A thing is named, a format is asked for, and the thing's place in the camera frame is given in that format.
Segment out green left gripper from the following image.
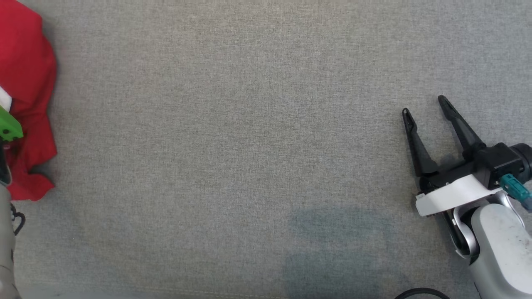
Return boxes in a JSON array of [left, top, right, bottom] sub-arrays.
[[0, 105, 24, 142]]

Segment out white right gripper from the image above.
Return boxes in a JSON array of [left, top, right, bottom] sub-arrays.
[[401, 95, 503, 250]]

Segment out red basketball jersey white sleeves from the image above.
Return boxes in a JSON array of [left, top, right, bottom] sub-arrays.
[[0, 0, 58, 202]]

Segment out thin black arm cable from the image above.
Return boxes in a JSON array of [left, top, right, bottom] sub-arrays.
[[10, 202, 26, 236]]

